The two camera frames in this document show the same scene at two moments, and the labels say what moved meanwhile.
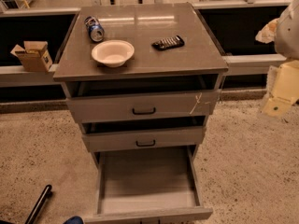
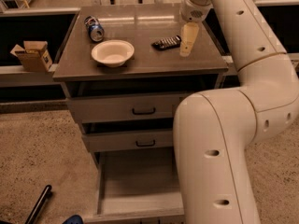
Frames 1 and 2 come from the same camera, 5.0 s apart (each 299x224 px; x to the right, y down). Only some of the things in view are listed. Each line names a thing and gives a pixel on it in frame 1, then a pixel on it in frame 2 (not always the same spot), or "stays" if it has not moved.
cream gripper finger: (282, 88) to (192, 13)
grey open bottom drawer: (148, 187) stays
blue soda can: (95, 29) stays
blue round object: (75, 219) stays
